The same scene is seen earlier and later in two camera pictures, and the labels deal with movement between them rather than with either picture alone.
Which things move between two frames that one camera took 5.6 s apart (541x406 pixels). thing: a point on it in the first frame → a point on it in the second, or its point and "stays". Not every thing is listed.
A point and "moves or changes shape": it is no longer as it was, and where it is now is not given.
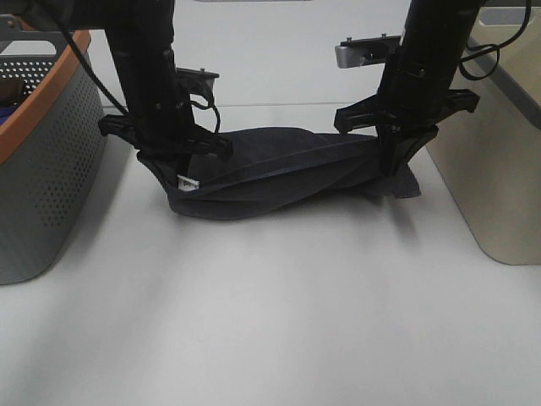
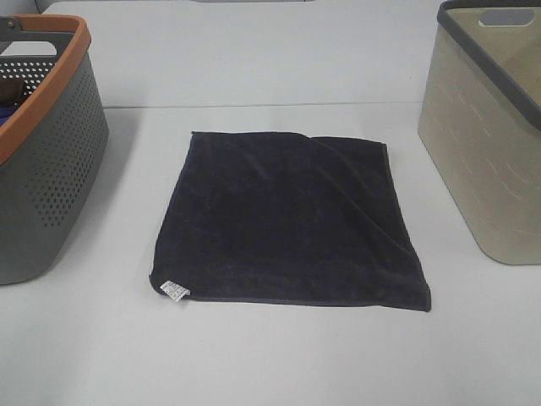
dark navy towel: [271, 170] moves or changes shape
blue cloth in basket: [6, 112] stays
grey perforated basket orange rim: [53, 153] stays
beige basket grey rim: [490, 156] stays
